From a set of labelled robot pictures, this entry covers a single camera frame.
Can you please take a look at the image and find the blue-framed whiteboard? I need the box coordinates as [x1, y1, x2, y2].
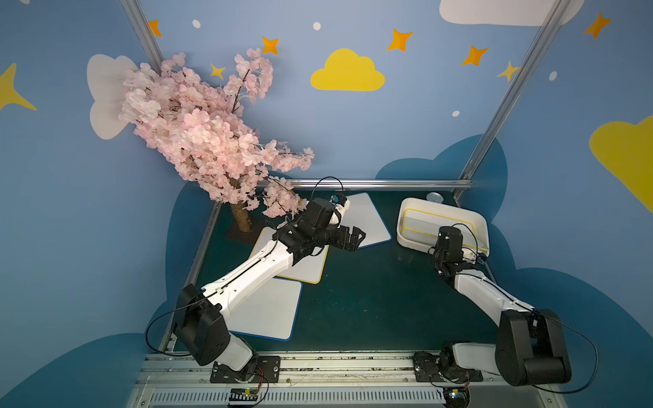
[342, 193, 391, 249]
[226, 278, 303, 341]

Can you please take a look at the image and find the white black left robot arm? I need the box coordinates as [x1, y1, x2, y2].
[172, 194, 366, 372]

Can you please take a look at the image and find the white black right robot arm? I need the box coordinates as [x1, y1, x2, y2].
[429, 224, 572, 386]

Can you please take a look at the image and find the white plastic storage box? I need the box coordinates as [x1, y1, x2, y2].
[396, 197, 490, 256]

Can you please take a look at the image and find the right round circuit board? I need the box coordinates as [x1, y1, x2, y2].
[443, 388, 470, 408]

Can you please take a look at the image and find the pink artificial blossom tree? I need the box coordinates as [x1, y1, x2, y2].
[120, 49, 315, 219]

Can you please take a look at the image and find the left green circuit board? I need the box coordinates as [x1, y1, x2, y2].
[226, 388, 261, 407]

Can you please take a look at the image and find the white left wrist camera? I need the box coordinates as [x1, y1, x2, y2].
[329, 193, 350, 226]

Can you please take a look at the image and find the horizontal aluminium back rail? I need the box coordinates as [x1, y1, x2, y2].
[288, 178, 473, 191]

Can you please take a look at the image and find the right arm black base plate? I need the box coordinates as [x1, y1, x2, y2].
[413, 350, 484, 385]

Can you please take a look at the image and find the right aluminium corner post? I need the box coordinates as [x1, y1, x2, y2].
[452, 0, 572, 204]

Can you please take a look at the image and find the aluminium corner post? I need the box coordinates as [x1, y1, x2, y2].
[452, 0, 572, 204]
[120, 0, 163, 71]

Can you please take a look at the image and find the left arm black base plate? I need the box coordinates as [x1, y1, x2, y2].
[210, 355, 281, 384]

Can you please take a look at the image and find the aluminium front rail frame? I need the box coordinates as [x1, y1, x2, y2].
[127, 351, 566, 407]

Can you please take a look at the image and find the left aluminium corner post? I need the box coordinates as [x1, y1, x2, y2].
[120, 0, 163, 71]

